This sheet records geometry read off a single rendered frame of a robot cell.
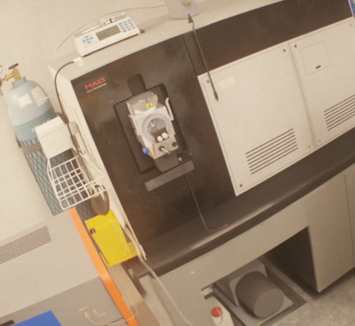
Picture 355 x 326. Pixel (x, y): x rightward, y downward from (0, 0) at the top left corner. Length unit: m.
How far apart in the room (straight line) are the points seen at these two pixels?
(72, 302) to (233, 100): 0.95
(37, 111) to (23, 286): 1.29
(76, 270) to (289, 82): 1.09
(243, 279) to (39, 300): 1.42
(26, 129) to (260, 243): 1.20
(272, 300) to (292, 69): 1.07
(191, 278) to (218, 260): 0.12
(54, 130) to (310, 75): 1.00
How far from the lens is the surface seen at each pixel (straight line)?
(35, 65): 2.62
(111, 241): 1.70
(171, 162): 1.56
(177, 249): 1.74
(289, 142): 1.85
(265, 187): 1.88
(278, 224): 1.86
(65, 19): 2.63
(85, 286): 1.04
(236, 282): 2.32
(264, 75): 1.73
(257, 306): 2.21
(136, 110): 1.49
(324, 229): 2.04
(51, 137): 1.83
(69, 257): 1.15
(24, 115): 2.28
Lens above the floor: 1.68
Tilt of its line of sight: 22 degrees down
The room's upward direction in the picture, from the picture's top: 20 degrees counter-clockwise
